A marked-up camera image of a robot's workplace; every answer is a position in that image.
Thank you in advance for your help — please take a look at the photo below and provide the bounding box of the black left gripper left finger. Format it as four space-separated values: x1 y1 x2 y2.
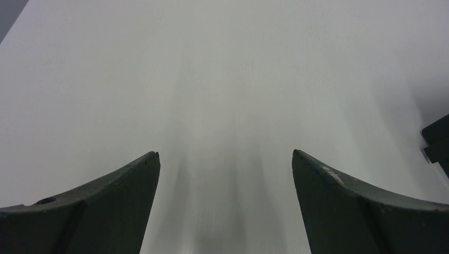
1 151 160 253

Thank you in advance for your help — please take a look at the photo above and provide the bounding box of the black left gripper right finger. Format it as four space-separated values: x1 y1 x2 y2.
292 150 448 253

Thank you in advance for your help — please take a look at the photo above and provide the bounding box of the black plastic bin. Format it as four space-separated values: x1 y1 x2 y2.
421 115 448 177

